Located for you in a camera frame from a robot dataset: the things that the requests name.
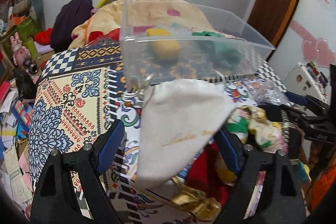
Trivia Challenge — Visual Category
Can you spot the green soft item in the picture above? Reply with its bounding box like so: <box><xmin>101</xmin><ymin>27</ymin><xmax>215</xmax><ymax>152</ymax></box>
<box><xmin>196</xmin><ymin>40</ymin><xmax>241</xmax><ymax>68</ymax></box>

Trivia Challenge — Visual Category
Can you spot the colourful pencil case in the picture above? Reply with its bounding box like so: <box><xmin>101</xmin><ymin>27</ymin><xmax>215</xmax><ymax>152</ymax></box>
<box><xmin>11</xmin><ymin>101</ymin><xmax>33</xmax><ymax>132</ymax></box>

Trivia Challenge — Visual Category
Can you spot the black plastic bag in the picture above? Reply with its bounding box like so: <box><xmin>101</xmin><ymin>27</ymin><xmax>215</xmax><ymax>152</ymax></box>
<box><xmin>14</xmin><ymin>68</ymin><xmax>37</xmax><ymax>102</ymax></box>

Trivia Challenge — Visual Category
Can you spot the white drawstring pouch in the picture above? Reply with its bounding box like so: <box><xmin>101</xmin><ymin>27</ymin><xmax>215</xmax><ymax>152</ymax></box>
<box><xmin>134</xmin><ymin>79</ymin><xmax>236</xmax><ymax>189</ymax></box>

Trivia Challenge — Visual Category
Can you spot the yellow soft block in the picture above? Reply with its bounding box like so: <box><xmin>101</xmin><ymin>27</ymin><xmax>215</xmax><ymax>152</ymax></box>
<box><xmin>146</xmin><ymin>28</ymin><xmax>181</xmax><ymax>61</ymax></box>

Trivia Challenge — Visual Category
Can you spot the beige plush blanket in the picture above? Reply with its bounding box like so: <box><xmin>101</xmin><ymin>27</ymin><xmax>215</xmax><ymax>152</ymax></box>
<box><xmin>68</xmin><ymin>0</ymin><xmax>215</xmax><ymax>49</ymax></box>

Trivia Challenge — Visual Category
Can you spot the clear plastic storage box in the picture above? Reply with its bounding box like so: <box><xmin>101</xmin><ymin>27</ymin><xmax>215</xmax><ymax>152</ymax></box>
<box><xmin>120</xmin><ymin>4</ymin><xmax>274</xmax><ymax>89</ymax></box>

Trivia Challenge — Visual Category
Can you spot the white shelf with small items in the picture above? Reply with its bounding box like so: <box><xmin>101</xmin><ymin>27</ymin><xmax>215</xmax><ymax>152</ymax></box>
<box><xmin>284</xmin><ymin>62</ymin><xmax>331</xmax><ymax>104</ymax></box>

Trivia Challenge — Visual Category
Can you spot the clear bag of silver items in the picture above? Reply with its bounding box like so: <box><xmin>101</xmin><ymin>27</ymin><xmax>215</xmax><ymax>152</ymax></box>
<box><xmin>253</xmin><ymin>80</ymin><xmax>290</xmax><ymax>106</ymax></box>

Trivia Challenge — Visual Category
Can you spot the floral fabric pouch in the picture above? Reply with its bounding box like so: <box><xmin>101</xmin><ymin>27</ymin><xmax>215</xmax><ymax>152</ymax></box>
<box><xmin>226</xmin><ymin>106</ymin><xmax>288</xmax><ymax>153</ymax></box>

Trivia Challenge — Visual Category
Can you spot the pink rabbit toy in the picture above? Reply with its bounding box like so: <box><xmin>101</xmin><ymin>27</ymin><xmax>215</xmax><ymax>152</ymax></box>
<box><xmin>10</xmin><ymin>32</ymin><xmax>38</xmax><ymax>75</ymax></box>

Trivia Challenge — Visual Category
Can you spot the pink heart wall sticker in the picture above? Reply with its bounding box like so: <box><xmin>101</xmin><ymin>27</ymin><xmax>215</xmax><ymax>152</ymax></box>
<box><xmin>289</xmin><ymin>20</ymin><xmax>335</xmax><ymax>68</ymax></box>

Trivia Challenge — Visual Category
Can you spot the green cardboard box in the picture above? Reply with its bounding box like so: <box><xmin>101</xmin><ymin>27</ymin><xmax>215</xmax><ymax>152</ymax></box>
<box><xmin>1</xmin><ymin>16</ymin><xmax>42</xmax><ymax>60</ymax></box>

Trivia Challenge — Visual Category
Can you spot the dark purple garment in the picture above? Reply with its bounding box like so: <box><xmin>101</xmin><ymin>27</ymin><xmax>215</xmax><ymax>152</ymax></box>
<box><xmin>50</xmin><ymin>0</ymin><xmax>93</xmax><ymax>53</ymax></box>

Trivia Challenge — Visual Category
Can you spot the red velvet pouch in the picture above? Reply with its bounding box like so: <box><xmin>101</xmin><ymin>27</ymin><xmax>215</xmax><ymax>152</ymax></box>
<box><xmin>185</xmin><ymin>142</ymin><xmax>234</xmax><ymax>206</ymax></box>

